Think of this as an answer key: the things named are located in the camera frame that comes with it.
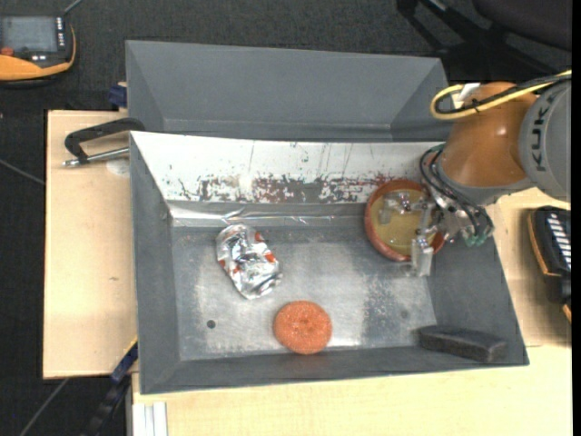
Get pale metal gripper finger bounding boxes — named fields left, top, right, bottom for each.
left=379, top=192, right=413, bottom=224
left=410, top=236, right=436, bottom=277

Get orange-brown round bowl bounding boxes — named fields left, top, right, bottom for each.
left=363, top=179, right=447, bottom=263

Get grey metal bin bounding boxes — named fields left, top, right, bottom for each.
left=124, top=39, right=530, bottom=395

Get dark grey sponge block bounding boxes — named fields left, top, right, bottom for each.
left=417, top=324, right=509, bottom=364

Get orange round scouring pad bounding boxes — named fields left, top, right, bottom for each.
left=272, top=300, right=334, bottom=356

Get crushed silver and red can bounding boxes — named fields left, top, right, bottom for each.
left=214, top=223, right=284, bottom=301

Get pale wood board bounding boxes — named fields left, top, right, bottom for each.
left=42, top=109, right=140, bottom=380

